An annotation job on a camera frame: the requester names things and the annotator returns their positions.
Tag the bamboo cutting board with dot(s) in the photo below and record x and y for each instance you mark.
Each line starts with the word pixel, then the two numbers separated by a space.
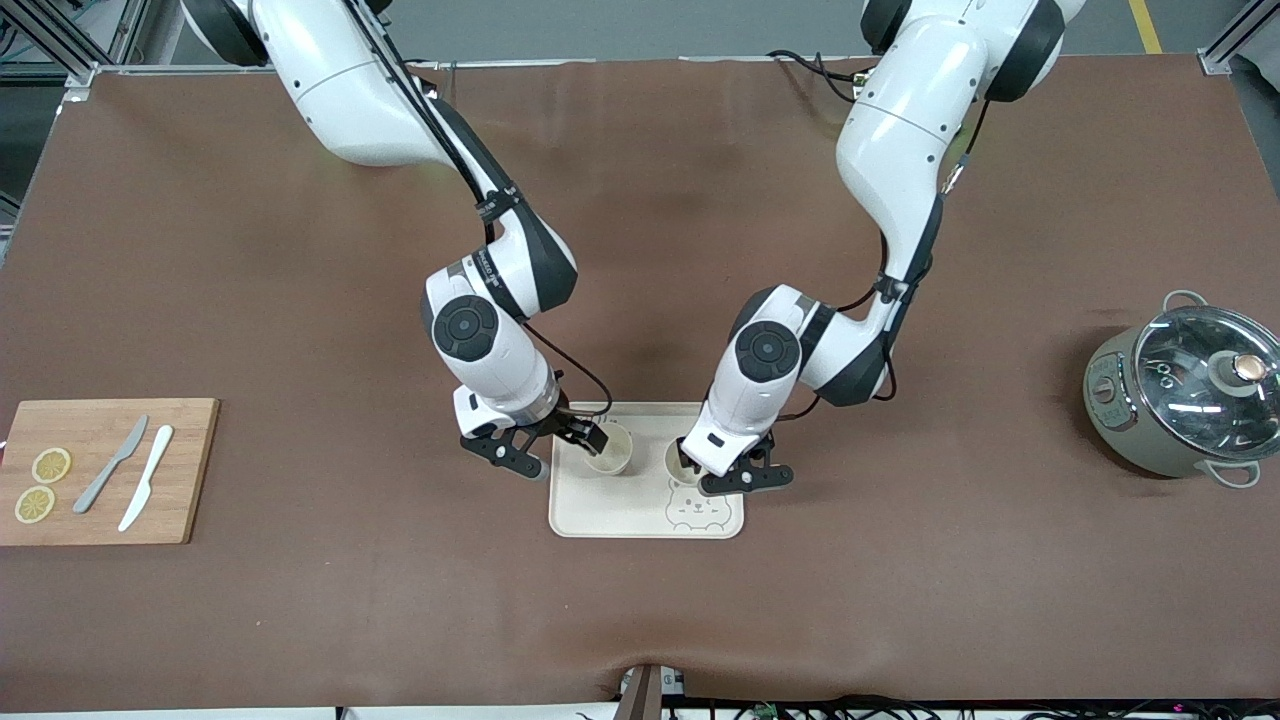
pixel 100 525

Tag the white plastic cup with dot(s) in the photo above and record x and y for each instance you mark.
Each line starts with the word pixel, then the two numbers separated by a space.
pixel 615 460
pixel 672 470

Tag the grey plastic knife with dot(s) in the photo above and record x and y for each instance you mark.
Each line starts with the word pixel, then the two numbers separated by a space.
pixel 105 472

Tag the glass pot lid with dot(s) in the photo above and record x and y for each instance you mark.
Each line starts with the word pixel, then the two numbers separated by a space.
pixel 1190 370

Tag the cream tray with bear print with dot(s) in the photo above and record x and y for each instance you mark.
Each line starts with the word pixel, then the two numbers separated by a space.
pixel 620 510

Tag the white plastic knife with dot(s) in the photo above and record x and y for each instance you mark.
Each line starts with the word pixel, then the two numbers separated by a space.
pixel 148 475

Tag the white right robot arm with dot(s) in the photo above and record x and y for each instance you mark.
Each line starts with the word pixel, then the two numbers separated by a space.
pixel 340 90

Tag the lemon slice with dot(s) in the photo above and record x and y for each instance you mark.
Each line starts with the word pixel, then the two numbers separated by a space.
pixel 52 465
pixel 34 505

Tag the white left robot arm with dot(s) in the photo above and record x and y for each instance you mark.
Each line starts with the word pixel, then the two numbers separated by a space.
pixel 900 130

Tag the aluminium frame profile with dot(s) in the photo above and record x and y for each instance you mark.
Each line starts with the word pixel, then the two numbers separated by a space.
pixel 1240 35
pixel 70 40

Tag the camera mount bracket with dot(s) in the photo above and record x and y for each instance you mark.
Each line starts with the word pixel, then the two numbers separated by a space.
pixel 645 695

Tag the grey-green electric cooking pot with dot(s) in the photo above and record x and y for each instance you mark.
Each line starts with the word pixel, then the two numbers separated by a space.
pixel 1125 420

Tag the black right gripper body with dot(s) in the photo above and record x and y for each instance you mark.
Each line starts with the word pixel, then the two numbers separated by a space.
pixel 556 424

